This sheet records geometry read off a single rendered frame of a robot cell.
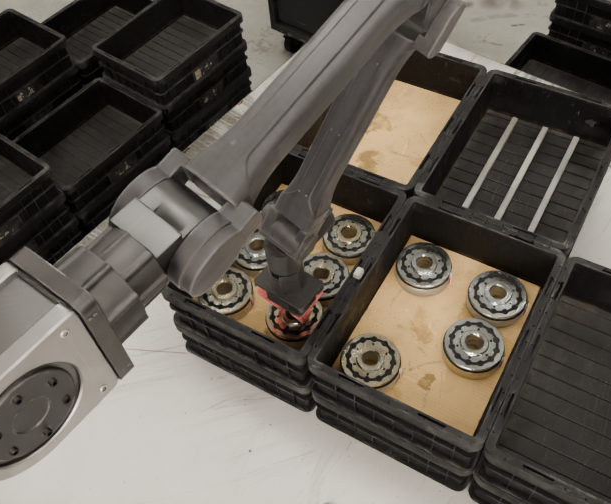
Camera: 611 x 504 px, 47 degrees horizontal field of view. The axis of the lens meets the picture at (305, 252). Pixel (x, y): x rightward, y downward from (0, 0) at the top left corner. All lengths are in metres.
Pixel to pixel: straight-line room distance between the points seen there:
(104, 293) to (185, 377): 0.85
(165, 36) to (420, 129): 1.18
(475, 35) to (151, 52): 1.46
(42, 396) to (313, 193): 0.50
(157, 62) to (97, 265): 1.87
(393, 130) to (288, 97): 0.93
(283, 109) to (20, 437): 0.35
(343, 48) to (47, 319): 0.36
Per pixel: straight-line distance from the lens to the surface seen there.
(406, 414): 1.09
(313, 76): 0.67
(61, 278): 0.55
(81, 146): 2.37
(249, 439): 1.33
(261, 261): 1.33
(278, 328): 1.23
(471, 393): 1.23
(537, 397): 1.25
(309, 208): 0.95
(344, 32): 0.69
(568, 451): 1.22
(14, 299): 0.57
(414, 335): 1.27
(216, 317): 1.19
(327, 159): 0.91
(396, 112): 1.62
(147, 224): 0.61
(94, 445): 1.40
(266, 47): 3.20
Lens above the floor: 1.93
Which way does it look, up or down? 54 degrees down
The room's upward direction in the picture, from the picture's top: 6 degrees counter-clockwise
